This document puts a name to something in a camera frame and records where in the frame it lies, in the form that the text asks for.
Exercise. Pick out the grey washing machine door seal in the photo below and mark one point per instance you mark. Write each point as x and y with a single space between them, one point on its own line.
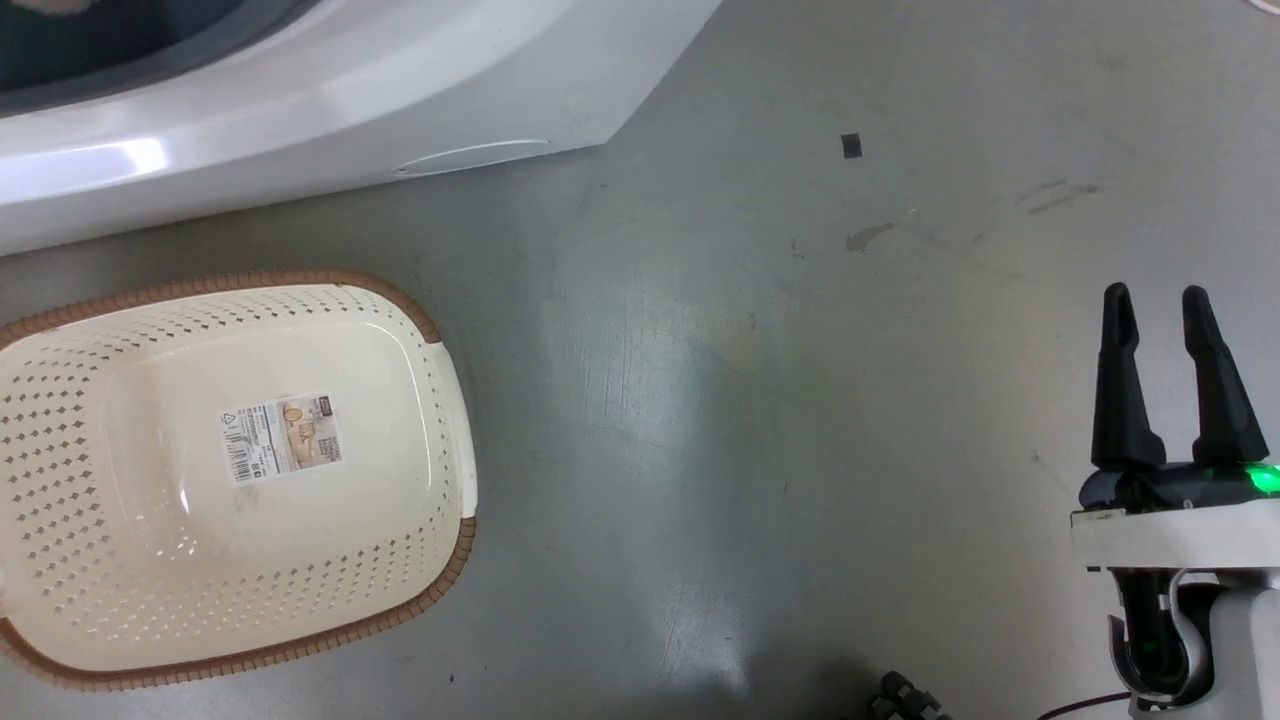
215 45

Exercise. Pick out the cream perforated laundry basket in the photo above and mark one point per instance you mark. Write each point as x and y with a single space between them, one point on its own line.
130 560

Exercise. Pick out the small black tape square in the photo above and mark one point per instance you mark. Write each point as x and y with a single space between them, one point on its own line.
851 146

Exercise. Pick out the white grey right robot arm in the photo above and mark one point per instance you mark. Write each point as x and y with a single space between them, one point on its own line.
1200 640

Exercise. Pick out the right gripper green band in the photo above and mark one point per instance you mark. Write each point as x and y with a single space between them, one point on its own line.
1180 520

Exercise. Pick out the white paper product label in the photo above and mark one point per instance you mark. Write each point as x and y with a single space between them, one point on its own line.
282 438

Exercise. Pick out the white washing machine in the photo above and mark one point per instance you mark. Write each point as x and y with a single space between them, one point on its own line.
330 90

